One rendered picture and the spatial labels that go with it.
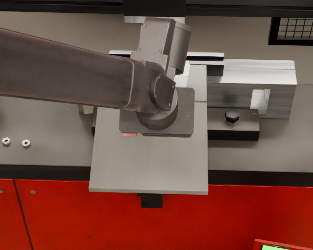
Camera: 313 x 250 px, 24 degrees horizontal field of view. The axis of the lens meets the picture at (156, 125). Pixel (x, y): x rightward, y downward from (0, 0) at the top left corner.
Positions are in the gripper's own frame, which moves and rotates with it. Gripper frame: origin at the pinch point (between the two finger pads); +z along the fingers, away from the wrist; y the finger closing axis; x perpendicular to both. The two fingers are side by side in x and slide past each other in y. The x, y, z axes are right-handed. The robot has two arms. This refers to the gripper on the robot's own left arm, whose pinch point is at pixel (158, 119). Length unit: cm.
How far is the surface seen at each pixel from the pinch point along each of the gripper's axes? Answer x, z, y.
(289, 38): -43, 114, -37
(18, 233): 18, 40, 29
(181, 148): 3.6, 6.6, -3.5
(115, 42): -51, 157, 21
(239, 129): -1.6, 21.0, -13.9
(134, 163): 6.3, 4.9, 3.6
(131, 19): -18.0, 9.3, 5.2
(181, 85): -7.9, 13.3, -3.3
